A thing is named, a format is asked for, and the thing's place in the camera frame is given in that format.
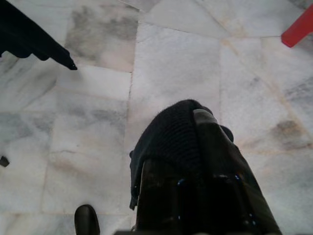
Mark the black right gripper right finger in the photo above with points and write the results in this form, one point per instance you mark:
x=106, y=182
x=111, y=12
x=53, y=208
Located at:
x=239, y=195

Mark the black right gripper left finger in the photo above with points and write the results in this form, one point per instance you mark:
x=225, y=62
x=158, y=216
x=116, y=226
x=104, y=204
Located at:
x=171, y=203

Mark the black garment red trim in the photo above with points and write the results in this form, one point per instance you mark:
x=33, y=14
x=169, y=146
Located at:
x=168, y=132

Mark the red plastic stool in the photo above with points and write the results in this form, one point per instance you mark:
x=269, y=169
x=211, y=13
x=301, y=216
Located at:
x=298, y=29

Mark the plain black garment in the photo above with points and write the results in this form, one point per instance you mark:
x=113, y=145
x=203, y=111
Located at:
x=24, y=31

